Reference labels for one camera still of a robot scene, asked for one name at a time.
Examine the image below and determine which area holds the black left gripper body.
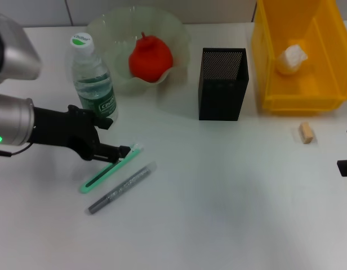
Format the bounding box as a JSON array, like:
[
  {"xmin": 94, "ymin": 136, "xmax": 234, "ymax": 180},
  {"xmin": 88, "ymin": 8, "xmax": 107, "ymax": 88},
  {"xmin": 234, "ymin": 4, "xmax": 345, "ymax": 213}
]
[{"xmin": 29, "ymin": 104, "xmax": 101, "ymax": 161}]

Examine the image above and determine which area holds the yellow plastic bin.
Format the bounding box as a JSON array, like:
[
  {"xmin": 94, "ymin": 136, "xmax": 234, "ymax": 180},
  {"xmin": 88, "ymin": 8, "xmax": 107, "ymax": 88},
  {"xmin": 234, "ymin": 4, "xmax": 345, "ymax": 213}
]
[{"xmin": 251, "ymin": 0, "xmax": 347, "ymax": 115}]

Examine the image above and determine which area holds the clear water bottle green label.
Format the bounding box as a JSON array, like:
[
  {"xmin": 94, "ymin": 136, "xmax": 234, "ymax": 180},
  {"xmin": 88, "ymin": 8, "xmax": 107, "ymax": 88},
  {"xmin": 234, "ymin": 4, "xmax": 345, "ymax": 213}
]
[{"xmin": 66, "ymin": 33, "xmax": 119, "ymax": 122}]

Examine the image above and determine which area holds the red-orange fruit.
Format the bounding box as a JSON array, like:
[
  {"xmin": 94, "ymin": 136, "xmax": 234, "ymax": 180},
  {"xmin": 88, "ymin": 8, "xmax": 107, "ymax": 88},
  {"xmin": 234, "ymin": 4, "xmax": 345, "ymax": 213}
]
[{"xmin": 128, "ymin": 31, "xmax": 174, "ymax": 83}]

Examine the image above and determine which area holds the white paper ball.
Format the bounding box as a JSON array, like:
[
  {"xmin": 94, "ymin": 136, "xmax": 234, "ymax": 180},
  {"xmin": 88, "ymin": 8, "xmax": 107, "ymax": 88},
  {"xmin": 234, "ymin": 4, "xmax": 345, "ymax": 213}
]
[{"xmin": 276, "ymin": 44, "xmax": 308, "ymax": 75}]

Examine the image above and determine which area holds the black mesh pen holder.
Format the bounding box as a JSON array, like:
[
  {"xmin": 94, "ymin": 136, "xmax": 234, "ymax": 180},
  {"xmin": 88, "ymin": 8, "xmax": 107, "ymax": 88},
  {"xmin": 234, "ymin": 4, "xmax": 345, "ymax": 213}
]
[{"xmin": 198, "ymin": 47, "xmax": 250, "ymax": 122}]

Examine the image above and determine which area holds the translucent green glass fruit plate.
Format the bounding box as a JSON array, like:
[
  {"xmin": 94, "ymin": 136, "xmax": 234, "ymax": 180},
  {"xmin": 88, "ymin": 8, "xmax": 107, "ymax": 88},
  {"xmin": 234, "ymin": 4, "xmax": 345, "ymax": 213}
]
[{"xmin": 87, "ymin": 7, "xmax": 191, "ymax": 98}]

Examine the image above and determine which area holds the grey marker pen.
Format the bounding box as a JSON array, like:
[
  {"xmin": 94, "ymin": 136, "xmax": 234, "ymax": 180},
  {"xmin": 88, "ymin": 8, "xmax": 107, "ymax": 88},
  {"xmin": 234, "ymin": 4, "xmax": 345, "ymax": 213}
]
[{"xmin": 86, "ymin": 160, "xmax": 158, "ymax": 216}]

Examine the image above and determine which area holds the small tan wooden block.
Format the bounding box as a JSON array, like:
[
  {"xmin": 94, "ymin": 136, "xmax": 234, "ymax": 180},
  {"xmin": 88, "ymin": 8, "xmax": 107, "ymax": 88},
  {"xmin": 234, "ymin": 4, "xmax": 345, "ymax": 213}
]
[{"xmin": 299, "ymin": 122, "xmax": 315, "ymax": 145}]

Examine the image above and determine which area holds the green utility knife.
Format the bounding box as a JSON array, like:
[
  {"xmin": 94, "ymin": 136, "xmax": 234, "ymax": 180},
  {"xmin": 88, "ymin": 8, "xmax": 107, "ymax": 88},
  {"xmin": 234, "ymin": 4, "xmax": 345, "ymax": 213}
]
[{"xmin": 78, "ymin": 142, "xmax": 144, "ymax": 195}]

